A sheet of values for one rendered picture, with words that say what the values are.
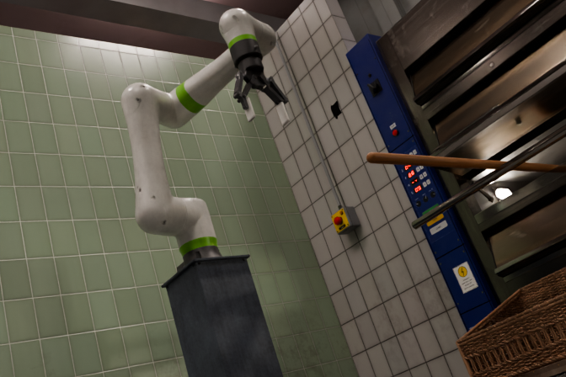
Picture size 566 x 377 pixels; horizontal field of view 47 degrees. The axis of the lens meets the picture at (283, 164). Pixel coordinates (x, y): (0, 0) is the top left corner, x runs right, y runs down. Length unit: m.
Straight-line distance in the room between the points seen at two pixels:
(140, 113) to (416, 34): 1.29
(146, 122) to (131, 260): 0.72
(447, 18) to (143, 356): 1.80
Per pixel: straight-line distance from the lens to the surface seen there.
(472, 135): 2.48
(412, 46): 2.89
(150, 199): 2.06
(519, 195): 2.55
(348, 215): 3.00
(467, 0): 2.77
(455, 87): 2.73
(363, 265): 3.03
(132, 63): 3.29
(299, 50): 3.40
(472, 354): 2.13
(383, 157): 1.72
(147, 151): 2.13
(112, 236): 2.70
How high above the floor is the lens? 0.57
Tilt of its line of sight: 23 degrees up
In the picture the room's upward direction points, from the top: 20 degrees counter-clockwise
